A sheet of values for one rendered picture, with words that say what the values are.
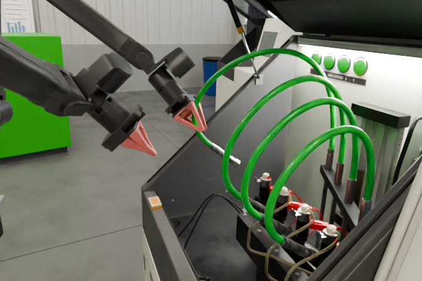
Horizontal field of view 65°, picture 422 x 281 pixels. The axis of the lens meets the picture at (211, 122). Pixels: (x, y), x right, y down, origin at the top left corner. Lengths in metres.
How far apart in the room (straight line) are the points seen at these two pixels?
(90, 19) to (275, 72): 0.61
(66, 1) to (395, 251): 0.88
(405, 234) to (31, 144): 3.75
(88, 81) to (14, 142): 3.36
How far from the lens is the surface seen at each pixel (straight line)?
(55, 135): 4.04
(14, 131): 3.96
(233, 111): 1.12
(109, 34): 0.91
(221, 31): 8.13
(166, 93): 0.88
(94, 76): 0.65
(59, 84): 0.58
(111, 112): 0.68
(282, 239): 0.63
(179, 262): 0.83
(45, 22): 7.05
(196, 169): 1.13
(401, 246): 0.61
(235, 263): 1.02
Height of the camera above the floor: 1.48
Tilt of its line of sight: 17 degrees down
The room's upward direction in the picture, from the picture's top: 2 degrees clockwise
